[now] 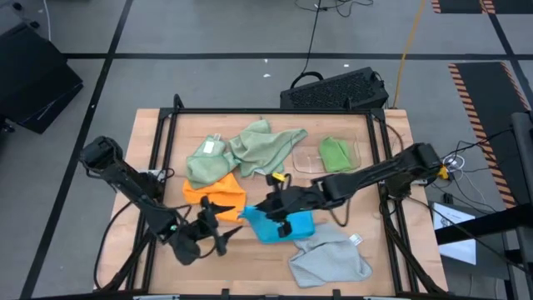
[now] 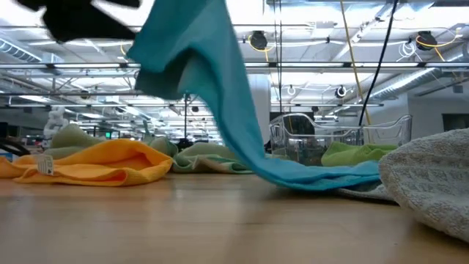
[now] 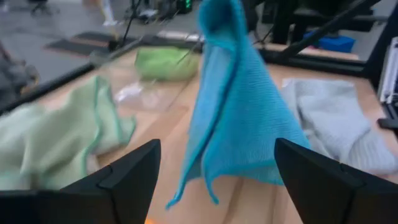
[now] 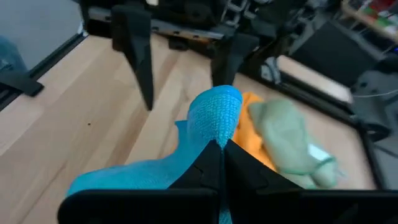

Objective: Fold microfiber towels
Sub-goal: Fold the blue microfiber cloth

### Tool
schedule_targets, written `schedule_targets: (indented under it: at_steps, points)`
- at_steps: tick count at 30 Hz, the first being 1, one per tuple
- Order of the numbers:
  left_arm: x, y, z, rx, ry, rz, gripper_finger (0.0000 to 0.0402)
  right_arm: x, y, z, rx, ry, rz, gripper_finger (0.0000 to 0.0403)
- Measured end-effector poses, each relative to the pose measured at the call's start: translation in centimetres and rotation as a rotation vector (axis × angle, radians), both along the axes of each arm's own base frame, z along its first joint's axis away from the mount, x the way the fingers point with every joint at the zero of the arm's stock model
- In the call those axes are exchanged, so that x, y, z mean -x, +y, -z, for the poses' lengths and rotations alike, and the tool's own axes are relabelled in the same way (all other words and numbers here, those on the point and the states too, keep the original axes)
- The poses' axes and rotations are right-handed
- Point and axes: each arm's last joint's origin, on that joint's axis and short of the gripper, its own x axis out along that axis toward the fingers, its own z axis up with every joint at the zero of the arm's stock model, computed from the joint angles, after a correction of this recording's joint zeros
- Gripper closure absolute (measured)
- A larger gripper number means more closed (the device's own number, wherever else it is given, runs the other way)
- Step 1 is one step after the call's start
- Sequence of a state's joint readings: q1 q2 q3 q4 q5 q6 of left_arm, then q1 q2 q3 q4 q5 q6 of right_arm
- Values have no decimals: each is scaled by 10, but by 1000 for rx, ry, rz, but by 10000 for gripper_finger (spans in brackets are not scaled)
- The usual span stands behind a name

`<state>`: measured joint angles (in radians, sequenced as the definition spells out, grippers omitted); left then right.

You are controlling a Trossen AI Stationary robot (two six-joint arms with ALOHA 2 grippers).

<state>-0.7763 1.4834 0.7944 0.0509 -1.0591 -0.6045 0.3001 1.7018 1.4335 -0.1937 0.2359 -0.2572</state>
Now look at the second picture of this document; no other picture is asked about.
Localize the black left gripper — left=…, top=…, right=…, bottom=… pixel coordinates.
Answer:
left=16, top=0, right=142, bottom=43

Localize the blue microfiber towel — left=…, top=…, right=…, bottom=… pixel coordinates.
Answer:
left=126, top=0, right=382, bottom=192

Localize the orange microfiber towel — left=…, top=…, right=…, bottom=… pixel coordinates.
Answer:
left=0, top=138, right=174, bottom=187

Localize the bright green microfiber towel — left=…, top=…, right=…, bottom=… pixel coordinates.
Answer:
left=321, top=142, right=399, bottom=168

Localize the grey microfiber towel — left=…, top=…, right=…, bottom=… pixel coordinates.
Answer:
left=336, top=128, right=469, bottom=243

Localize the white robot figure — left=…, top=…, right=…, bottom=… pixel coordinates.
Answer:
left=43, top=106, right=70, bottom=140

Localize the pale green towel, white tag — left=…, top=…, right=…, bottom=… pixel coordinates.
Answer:
left=43, top=123, right=107, bottom=161

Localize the pale green towel, green hem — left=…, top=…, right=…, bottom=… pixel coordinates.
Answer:
left=141, top=120, right=290, bottom=175

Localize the white building pillar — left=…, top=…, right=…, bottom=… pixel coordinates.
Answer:
left=248, top=73, right=272, bottom=146

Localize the long LED light bar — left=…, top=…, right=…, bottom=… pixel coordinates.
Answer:
left=0, top=61, right=469, bottom=70

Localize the clear plastic bin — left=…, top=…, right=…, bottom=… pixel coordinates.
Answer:
left=269, top=112, right=413, bottom=166

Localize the distant black rig frame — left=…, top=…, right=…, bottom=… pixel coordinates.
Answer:
left=182, top=93, right=190, bottom=142

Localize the thick black cable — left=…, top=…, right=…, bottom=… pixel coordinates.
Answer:
left=0, top=137, right=32, bottom=157

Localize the black hanging cable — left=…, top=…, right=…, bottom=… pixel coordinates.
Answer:
left=273, top=0, right=284, bottom=114

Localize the yellow hanging cable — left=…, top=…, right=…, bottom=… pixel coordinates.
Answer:
left=339, top=0, right=373, bottom=125

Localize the thin black cable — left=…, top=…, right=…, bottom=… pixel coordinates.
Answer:
left=358, top=0, right=399, bottom=128

